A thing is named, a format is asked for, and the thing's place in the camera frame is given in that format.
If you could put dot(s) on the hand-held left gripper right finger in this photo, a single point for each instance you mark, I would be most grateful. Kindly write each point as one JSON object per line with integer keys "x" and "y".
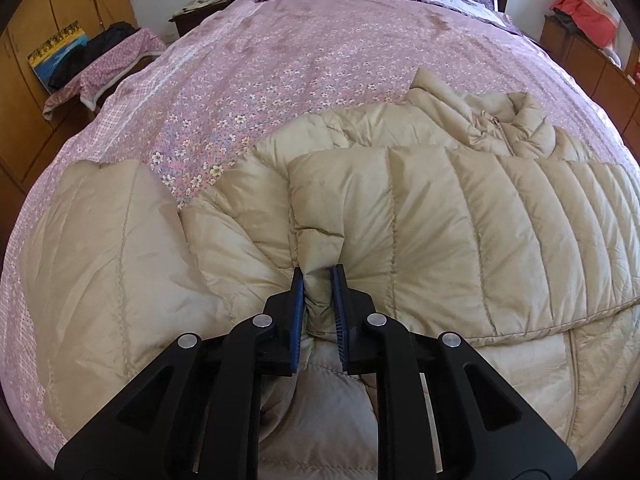
{"x": 338, "y": 310}

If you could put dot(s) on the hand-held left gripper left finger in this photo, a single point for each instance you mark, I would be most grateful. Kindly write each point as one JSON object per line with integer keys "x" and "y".
{"x": 298, "y": 310}

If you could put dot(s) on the beige quilted down jacket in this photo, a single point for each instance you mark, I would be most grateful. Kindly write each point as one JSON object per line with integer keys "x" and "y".
{"x": 425, "y": 220}

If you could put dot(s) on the dark clothes pile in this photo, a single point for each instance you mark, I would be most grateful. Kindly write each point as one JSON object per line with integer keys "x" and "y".
{"x": 100, "y": 45}

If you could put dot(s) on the bed with pink floral cover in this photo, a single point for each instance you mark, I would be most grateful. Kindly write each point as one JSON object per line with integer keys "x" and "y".
{"x": 300, "y": 60}

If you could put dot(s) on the dark wooden nightstand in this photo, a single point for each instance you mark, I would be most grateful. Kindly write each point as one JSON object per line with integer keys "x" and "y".
{"x": 195, "y": 22}

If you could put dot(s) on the chair with pink cloth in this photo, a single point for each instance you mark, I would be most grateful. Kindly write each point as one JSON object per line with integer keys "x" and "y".
{"x": 110, "y": 62}

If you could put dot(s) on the brown wooden dresser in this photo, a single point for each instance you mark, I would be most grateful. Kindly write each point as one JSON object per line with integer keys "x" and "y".
{"x": 595, "y": 80}

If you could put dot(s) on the blue and yellow painting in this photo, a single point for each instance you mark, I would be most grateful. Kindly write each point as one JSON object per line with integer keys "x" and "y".
{"x": 55, "y": 52}

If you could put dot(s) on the red and pink cloth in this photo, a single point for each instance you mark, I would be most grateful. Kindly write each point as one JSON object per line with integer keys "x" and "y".
{"x": 590, "y": 10}

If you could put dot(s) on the yellow wooden wardrobe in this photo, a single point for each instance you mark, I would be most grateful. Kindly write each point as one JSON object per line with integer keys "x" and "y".
{"x": 30, "y": 10}

